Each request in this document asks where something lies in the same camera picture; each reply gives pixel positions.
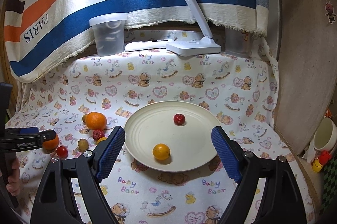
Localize brown kiwi fruit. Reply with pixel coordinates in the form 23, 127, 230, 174
78, 139, 89, 152
82, 114, 87, 124

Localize person's left hand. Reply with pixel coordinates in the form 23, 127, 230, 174
6, 158, 21, 196

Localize cream round plate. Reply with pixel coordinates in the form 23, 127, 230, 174
124, 101, 220, 173

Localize small yellow-orange tomato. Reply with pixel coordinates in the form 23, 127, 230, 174
152, 143, 171, 161

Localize small red apple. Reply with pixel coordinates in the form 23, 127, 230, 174
173, 114, 186, 126
92, 129, 105, 142

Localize red yellow toy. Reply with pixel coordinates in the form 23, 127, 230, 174
312, 151, 332, 173

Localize clear lidded plastic container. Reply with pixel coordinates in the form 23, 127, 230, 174
89, 13, 127, 57

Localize red cherry tomato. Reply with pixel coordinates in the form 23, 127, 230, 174
56, 145, 68, 159

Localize orange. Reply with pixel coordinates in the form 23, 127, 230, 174
42, 134, 59, 151
84, 112, 107, 130

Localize clear box at right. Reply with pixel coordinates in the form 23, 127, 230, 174
225, 29, 253, 58

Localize white remote control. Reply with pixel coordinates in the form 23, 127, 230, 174
125, 41, 169, 52

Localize baby bear print cloth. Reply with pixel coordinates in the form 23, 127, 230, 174
7, 41, 315, 223

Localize white mug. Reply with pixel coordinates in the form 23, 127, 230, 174
314, 118, 337, 152

